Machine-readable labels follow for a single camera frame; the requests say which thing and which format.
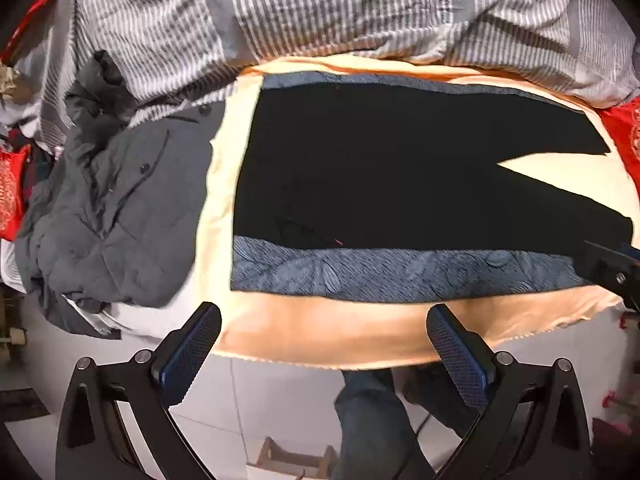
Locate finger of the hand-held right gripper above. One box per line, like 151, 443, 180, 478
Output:
582, 240, 640, 306

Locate red object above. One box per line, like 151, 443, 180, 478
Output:
595, 390, 640, 456

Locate person's leg in jeans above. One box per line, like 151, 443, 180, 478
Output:
332, 367, 431, 480

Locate grey striped duvet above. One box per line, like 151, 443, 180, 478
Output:
10, 0, 640, 151

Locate wooden stool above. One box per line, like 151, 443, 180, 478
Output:
255, 436, 341, 480

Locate cream bed sheet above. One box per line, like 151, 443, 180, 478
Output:
197, 57, 636, 363

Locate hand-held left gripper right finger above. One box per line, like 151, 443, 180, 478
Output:
425, 303, 593, 480

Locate black pants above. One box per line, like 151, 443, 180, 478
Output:
232, 82, 633, 253

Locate grey button jacket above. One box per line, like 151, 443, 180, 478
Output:
15, 50, 226, 338

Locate blue patterned cloth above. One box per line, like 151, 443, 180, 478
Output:
230, 71, 601, 305

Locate red patterned cushion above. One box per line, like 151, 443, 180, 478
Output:
0, 145, 32, 242
597, 97, 640, 181
0, 0, 61, 61

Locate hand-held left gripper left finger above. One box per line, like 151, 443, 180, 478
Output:
55, 301, 222, 480

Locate white cloth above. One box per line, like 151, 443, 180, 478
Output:
65, 295, 211, 341

